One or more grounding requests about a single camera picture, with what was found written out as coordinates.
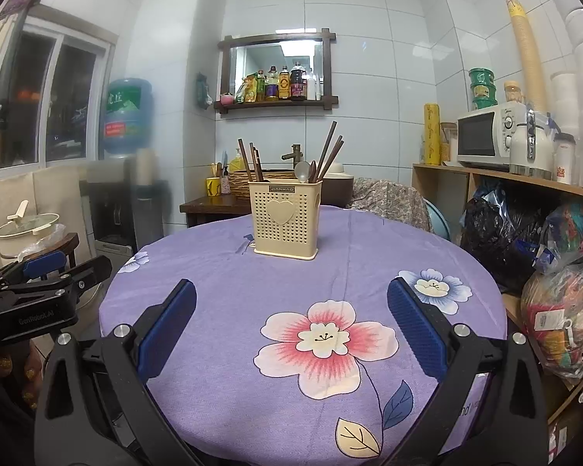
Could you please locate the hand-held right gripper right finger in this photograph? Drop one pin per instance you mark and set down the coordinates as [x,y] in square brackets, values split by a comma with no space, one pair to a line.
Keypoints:
[415,327]

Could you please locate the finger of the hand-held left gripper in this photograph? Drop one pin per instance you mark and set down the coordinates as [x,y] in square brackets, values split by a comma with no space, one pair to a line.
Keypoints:
[43,264]
[85,276]

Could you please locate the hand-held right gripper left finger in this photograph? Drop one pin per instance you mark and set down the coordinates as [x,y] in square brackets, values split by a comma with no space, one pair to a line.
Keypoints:
[167,330]

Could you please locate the cream plastic utensil holder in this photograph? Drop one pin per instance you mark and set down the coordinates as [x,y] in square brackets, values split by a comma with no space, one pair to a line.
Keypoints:
[284,233]

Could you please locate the dark wooden chopstick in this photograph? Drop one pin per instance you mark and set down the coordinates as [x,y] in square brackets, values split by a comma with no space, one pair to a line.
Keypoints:
[245,160]

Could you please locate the grey plastic spoon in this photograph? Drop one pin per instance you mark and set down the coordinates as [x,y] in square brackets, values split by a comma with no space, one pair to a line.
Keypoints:
[301,171]

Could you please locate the person's left hand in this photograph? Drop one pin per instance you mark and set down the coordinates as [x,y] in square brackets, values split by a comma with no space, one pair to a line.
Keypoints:
[26,374]

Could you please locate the dark wooden stool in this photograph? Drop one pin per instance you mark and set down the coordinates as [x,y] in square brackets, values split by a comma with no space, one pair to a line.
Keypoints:
[63,247]

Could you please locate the clear plastic bag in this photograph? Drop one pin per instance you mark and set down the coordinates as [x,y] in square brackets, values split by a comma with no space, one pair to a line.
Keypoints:
[53,238]

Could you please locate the cream pot with glass lid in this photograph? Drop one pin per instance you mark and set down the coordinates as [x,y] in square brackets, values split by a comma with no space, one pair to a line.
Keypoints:
[24,238]

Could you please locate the grey water dispenser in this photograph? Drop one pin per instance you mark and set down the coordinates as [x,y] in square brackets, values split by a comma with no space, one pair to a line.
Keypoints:
[111,213]

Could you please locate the blue plastic basin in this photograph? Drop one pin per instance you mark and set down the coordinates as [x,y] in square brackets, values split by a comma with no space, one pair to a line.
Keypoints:
[439,223]

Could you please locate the purple floral tablecloth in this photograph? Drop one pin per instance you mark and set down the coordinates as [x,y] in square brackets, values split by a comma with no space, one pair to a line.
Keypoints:
[272,291]

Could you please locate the black plastic bag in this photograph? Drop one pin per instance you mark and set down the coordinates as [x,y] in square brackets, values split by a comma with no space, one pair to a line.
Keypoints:
[495,233]

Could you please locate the floral patterned cloth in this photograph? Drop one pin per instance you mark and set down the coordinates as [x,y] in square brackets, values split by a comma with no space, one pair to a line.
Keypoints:
[393,201]

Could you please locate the dark wooden washstand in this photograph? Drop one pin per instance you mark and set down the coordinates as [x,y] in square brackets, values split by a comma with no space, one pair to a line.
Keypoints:
[209,206]

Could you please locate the wooden shelf unit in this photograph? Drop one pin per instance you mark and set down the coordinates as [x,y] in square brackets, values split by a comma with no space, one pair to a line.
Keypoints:
[447,189]

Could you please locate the clear bag of colourful goods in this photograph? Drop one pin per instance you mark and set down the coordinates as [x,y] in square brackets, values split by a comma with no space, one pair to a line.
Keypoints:
[558,320]

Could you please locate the yellow cup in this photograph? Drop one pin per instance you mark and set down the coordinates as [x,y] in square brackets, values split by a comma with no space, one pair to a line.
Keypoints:
[213,187]

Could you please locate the brown rice cooker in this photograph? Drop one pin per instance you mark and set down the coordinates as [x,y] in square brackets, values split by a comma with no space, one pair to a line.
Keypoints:
[340,189]

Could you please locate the small floral bottle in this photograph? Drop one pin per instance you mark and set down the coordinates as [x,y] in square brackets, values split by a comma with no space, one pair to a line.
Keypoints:
[226,183]

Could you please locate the blue water jug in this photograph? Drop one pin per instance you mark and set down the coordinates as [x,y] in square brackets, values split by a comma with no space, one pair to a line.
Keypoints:
[126,116]

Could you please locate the sliding window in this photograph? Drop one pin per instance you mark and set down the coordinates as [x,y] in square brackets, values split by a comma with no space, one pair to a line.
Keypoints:
[34,97]

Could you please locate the woven brown basin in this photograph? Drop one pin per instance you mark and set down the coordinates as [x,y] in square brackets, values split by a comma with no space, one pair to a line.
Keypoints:
[238,177]

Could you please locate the yellow soap bottle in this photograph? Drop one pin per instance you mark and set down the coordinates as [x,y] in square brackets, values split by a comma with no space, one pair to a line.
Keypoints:
[236,160]

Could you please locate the colourful plastic bag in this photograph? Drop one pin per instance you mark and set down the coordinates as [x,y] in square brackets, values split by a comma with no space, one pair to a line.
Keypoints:
[573,233]

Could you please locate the glass jar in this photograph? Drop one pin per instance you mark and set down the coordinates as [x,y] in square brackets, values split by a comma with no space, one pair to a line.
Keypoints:
[448,143]

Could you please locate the yellow tall package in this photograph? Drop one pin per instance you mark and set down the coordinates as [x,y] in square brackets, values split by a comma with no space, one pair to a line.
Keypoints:
[431,133]

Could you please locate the white microwave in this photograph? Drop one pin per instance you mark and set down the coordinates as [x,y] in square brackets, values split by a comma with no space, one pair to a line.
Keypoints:
[481,136]

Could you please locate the bronze faucet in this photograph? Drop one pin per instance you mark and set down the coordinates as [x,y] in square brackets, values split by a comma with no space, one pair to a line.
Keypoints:
[296,153]

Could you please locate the green hanging packet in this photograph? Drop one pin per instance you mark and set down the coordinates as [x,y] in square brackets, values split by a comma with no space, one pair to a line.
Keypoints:
[203,90]

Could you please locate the white tumbler with black lid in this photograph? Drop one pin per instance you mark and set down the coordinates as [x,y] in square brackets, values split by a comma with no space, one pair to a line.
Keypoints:
[565,160]

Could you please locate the pink bowl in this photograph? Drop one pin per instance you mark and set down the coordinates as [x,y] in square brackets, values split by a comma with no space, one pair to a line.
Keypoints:
[227,99]

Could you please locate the green noodle bowl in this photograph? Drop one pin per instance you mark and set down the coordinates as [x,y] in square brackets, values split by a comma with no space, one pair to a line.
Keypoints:
[482,91]
[483,103]
[482,76]

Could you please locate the yellow packet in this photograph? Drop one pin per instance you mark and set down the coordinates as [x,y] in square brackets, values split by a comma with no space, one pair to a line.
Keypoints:
[243,91]

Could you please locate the jar with yellow lid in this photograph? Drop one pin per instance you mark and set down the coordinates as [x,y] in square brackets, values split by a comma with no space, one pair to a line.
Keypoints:
[513,92]

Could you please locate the white bottle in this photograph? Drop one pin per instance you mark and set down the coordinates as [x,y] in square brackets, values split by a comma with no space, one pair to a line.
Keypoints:
[319,91]
[312,88]

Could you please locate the green bottle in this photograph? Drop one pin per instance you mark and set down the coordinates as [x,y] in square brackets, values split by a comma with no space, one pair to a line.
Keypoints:
[260,86]

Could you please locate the bottle with purple label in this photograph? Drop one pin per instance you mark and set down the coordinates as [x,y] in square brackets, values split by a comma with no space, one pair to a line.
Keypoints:
[272,86]

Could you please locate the short stack of white tubs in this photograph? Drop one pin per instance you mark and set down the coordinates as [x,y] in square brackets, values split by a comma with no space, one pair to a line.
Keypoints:
[566,102]

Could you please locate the amber sauce bottle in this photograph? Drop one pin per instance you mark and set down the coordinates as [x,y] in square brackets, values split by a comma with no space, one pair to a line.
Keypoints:
[284,85]

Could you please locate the dark sauce bottle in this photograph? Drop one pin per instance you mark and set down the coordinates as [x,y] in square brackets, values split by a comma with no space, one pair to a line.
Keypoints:
[297,82]

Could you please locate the wooden framed mirror shelf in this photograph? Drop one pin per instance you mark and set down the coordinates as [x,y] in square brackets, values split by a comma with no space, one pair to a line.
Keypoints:
[262,58]

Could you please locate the stack of yellow paper cups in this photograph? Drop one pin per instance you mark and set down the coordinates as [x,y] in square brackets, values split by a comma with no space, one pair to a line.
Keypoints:
[527,53]

